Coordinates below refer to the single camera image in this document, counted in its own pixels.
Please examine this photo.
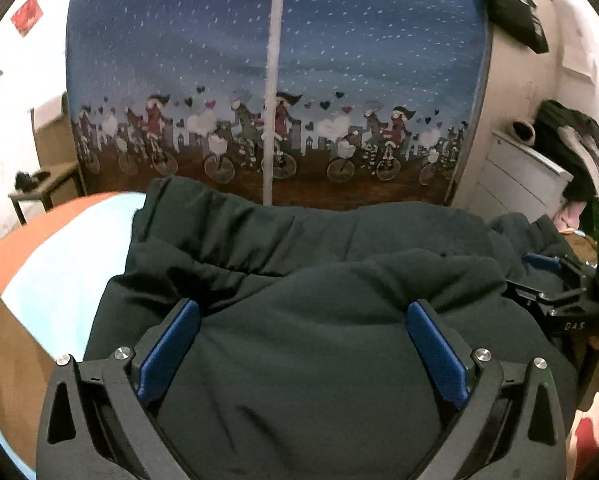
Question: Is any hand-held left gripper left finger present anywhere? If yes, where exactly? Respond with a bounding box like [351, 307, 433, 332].
[36, 298, 201, 480]

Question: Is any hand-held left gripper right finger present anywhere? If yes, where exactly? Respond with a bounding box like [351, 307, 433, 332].
[406, 300, 567, 480]

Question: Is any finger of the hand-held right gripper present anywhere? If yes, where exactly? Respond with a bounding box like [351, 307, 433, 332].
[523, 252, 597, 288]
[503, 280, 599, 341]

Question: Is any dark green padded jacket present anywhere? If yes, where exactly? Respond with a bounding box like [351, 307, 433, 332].
[82, 176, 595, 480]

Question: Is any pile of dark clothes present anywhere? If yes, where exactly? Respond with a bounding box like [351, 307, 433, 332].
[534, 100, 599, 206]

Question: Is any pink cloth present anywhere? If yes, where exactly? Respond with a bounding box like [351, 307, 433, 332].
[553, 202, 589, 234]

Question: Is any white drawer cabinet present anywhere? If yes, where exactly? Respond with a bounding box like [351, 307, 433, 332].
[467, 129, 575, 223]

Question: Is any light blue orange bed sheet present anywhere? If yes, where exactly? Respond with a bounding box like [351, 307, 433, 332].
[0, 192, 148, 480]

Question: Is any brown blanket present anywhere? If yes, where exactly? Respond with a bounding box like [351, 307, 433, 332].
[0, 267, 56, 463]

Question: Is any small wooden table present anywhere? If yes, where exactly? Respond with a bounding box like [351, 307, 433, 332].
[8, 161, 86, 225]

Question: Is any dark item on table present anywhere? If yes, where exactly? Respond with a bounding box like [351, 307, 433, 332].
[14, 170, 51, 192]

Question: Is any brown cardboard box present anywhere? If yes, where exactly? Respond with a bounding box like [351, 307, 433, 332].
[30, 92, 79, 171]

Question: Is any black hanging bag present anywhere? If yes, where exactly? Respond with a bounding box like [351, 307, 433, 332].
[482, 0, 550, 55]

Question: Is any blue printed curtain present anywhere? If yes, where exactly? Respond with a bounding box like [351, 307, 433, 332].
[66, 0, 490, 211]

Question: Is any white pole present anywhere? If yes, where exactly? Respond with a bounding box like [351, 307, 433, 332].
[262, 0, 286, 207]

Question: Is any red wall sticker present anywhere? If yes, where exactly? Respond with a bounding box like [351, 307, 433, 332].
[10, 0, 45, 37]

